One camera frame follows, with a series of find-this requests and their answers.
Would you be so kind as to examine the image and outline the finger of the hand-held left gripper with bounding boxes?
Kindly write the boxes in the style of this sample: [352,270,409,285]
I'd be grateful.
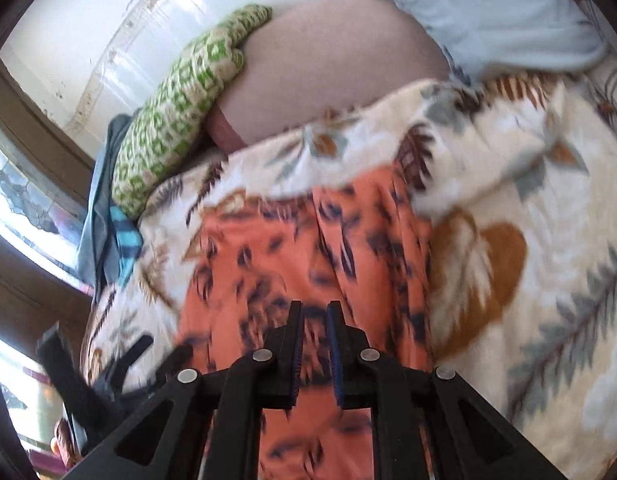
[36,324,120,456]
[101,334,189,403]

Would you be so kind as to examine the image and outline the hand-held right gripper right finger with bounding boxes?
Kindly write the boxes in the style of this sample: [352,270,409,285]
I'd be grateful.
[326,300,561,480]

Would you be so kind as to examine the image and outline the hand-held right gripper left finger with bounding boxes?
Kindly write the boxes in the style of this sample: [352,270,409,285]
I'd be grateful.
[63,300,305,480]

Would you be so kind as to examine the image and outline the orange floral garment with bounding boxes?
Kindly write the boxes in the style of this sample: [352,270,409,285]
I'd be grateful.
[176,167,436,480]

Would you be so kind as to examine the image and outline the brown wooden door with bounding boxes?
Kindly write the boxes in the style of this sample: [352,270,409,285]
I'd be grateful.
[0,55,109,480]

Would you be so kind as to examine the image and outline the teal striped cloth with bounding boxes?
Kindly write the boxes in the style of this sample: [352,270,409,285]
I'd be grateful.
[108,206,143,288]

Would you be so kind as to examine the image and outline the blue grey cloth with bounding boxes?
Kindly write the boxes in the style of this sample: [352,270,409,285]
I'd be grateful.
[77,114,134,291]

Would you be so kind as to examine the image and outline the stained glass door panel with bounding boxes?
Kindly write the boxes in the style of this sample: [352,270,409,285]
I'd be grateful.
[0,120,96,291]

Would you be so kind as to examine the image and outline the leaf print blanket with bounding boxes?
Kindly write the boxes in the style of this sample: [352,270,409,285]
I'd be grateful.
[81,62,617,480]

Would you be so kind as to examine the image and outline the green checkered pillow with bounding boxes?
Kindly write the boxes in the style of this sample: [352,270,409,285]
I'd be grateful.
[111,4,273,221]

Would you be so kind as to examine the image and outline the grey blue pillow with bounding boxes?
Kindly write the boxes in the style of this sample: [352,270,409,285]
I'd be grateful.
[338,0,609,86]

